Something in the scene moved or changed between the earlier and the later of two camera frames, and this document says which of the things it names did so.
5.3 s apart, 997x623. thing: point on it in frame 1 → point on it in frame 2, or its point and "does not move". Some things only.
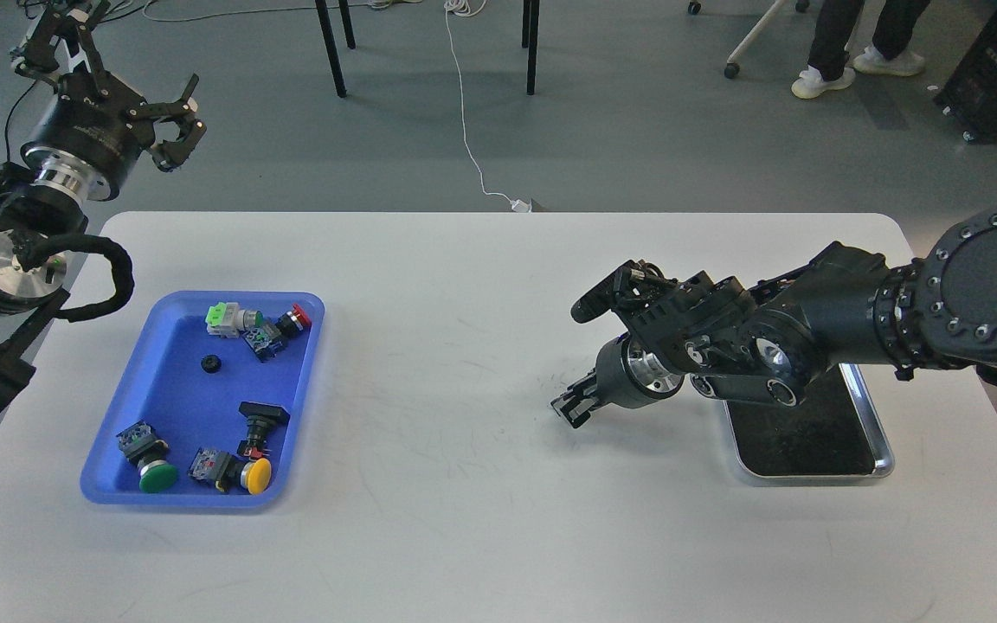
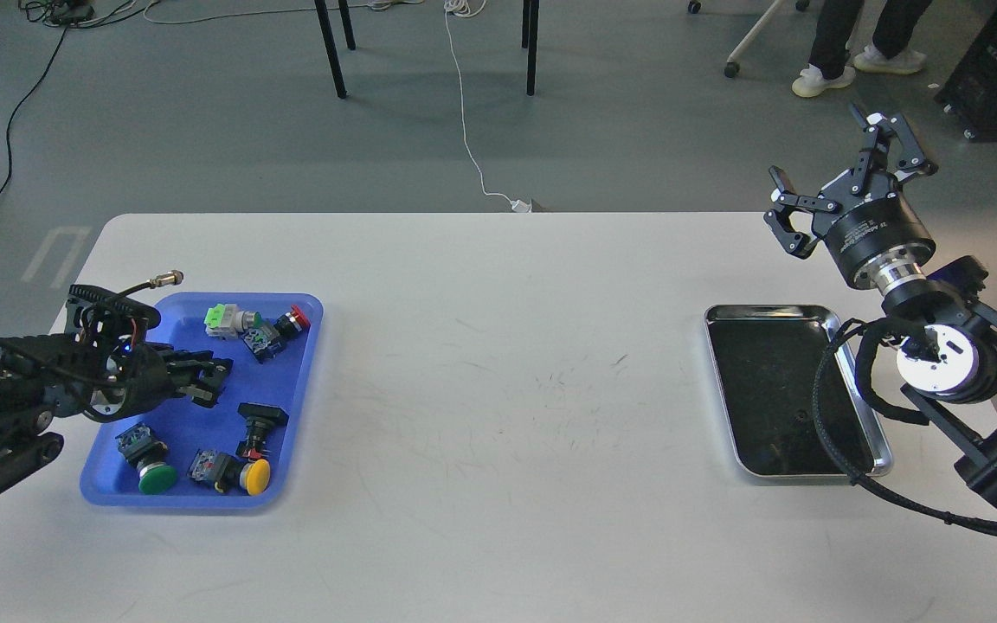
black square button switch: (260, 417) does not move
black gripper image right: (626, 376) → (869, 227)
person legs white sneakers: (890, 52) does not move
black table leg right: (530, 39) does not move
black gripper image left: (95, 124) → (136, 379)
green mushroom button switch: (149, 453) does not move
